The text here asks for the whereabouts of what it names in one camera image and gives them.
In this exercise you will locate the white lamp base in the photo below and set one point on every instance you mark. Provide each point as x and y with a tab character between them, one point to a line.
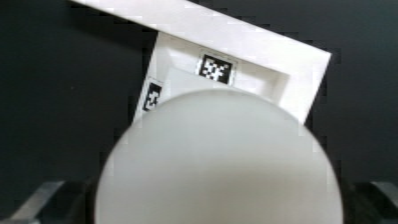
191	68

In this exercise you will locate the white table fence frame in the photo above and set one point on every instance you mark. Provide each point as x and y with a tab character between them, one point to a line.
209	28

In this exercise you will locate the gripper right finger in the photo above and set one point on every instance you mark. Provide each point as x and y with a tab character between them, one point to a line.
370	202

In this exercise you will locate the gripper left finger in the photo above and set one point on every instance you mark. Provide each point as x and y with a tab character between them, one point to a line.
59	204

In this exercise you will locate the white lamp bulb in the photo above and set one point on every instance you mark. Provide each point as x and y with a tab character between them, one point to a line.
218	164

